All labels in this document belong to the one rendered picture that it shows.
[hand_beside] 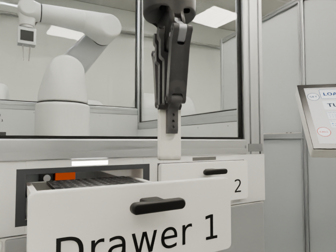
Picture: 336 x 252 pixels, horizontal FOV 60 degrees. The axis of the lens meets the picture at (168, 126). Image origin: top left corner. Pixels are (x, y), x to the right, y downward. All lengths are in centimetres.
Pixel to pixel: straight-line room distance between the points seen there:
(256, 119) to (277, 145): 155
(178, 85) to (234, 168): 53
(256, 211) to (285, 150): 150
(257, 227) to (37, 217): 74
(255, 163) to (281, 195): 157
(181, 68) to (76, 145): 36
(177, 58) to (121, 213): 21
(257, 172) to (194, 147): 25
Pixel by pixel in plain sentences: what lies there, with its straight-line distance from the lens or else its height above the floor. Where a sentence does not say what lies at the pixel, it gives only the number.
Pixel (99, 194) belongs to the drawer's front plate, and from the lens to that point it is 38.
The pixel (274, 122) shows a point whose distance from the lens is 252.
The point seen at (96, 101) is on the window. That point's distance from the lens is 70.
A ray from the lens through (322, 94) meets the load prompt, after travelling 120.
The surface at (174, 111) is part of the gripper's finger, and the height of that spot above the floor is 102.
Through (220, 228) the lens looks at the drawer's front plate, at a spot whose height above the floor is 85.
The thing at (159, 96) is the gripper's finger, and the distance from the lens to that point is 41.
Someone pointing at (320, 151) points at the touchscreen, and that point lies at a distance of 103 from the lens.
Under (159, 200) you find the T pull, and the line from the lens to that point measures 37.
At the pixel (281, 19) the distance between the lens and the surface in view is 263.
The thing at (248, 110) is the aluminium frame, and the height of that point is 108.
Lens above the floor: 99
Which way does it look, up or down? 3 degrees up
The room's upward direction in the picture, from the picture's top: straight up
